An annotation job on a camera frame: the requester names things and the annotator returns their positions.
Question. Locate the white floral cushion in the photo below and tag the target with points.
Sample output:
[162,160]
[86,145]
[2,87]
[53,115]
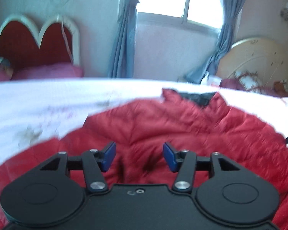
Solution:
[249,81]

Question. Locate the left blue curtain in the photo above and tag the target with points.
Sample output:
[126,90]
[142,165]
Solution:
[123,51]

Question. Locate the red patterned cushion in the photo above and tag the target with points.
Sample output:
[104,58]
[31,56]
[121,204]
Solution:
[280,88]

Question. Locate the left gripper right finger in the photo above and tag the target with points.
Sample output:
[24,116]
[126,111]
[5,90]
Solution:
[183,163]

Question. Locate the right blue curtain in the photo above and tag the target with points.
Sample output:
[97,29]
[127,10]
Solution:
[231,10]

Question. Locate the cream round headboard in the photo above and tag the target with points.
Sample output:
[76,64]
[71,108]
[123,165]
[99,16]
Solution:
[265,57]

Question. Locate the white floral bed sheet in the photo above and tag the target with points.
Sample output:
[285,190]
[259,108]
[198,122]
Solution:
[32,111]

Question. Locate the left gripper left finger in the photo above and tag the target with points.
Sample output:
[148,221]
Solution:
[96,162]

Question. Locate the blue pink pillow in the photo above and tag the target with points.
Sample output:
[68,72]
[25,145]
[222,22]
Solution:
[6,71]

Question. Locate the window with white frame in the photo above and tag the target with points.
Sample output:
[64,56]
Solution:
[204,13]

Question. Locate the red quilted puffer jacket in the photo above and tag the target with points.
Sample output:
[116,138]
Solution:
[140,129]

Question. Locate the blue curtain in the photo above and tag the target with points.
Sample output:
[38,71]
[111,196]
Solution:
[123,51]
[231,10]

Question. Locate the red heart-shaped headboard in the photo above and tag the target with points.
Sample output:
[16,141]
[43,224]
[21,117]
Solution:
[24,45]

